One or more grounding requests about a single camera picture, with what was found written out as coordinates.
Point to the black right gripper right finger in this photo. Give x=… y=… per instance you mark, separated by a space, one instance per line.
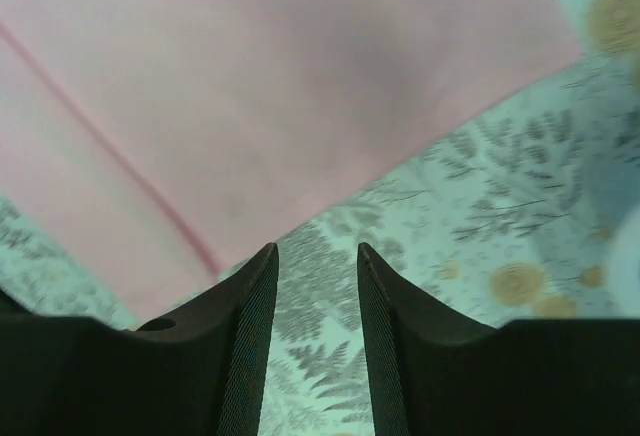
x=434 y=371

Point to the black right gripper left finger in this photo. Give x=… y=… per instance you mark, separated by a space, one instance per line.
x=199 y=369

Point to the pink t shirt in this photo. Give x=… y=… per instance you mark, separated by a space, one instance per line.
x=160 y=142

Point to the floral patterned table mat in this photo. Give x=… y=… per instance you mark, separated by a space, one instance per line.
x=511 y=215

